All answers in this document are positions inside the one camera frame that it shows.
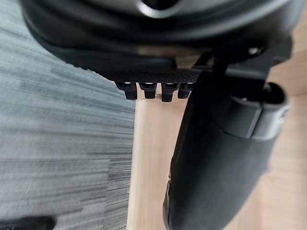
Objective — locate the light wooden cabinet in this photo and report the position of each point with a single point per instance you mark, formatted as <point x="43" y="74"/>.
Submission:
<point x="151" y="155"/>

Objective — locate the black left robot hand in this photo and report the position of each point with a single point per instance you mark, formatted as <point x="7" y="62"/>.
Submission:
<point x="216" y="167"/>

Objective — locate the dark robot foot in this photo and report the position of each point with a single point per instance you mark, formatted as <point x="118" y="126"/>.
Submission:
<point x="26" y="224"/>

